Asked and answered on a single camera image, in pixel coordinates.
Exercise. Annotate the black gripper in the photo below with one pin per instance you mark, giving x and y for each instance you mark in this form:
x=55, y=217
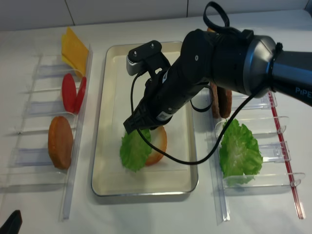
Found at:
x=174, y=92

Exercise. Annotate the green lettuce leaf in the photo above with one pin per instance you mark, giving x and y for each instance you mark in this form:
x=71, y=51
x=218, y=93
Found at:
x=134, y=151
x=239, y=156

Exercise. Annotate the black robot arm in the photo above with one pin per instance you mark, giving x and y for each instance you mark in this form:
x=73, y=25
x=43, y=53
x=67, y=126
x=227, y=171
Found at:
x=250, y=65

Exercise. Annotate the right red tomato slice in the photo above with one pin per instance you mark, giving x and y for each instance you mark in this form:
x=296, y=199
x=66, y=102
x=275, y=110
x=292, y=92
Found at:
x=80, y=95

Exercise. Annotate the red tomato slice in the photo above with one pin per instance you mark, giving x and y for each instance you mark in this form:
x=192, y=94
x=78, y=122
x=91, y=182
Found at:
x=68, y=92
x=80, y=95

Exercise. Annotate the left brown meat patty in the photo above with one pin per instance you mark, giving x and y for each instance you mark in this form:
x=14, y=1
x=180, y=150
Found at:
x=215, y=105

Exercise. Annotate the left red tomato slice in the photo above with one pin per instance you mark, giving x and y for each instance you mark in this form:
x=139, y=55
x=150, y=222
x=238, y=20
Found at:
x=68, y=92

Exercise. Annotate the right dark meat patty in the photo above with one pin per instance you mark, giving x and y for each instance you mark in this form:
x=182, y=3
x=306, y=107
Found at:
x=224, y=102

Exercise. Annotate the green lettuce leaf in rack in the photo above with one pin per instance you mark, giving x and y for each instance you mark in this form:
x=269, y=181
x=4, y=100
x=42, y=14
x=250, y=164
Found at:
x=239, y=156

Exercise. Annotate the orange cheese slice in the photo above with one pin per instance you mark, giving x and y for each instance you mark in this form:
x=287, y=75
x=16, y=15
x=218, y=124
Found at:
x=76, y=52

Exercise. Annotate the yellow cheese slice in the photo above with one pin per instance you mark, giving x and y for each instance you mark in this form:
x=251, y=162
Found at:
x=64, y=59

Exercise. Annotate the toasted bun slice on tray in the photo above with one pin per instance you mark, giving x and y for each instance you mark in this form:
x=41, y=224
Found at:
x=159, y=140

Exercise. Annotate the cream rectangular metal tray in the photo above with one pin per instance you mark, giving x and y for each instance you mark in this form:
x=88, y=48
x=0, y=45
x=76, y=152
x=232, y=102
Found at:
x=120, y=93

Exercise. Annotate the brown bun bottom in rack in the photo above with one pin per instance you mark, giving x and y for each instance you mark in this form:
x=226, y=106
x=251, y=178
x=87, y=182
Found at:
x=60, y=142

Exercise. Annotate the left clear acrylic rack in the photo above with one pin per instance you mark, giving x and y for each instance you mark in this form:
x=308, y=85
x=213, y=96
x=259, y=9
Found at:
x=56, y=90

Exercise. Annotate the clear acrylic rack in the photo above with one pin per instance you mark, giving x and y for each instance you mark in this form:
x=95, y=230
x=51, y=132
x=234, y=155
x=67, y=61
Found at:
x=56, y=90
x=275, y=175

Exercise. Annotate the left sesame bun top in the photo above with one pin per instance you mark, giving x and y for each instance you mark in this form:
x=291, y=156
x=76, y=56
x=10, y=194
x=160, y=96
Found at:
x=210, y=30

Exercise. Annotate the right clear acrylic rack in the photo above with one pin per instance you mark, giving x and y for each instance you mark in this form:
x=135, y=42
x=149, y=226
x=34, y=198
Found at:
x=275, y=175

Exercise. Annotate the black object bottom left corner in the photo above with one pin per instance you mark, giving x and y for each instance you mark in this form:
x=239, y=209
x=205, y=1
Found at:
x=13, y=224

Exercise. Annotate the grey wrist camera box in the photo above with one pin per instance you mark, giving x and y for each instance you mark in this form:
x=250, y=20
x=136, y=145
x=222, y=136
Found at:
x=147, y=57

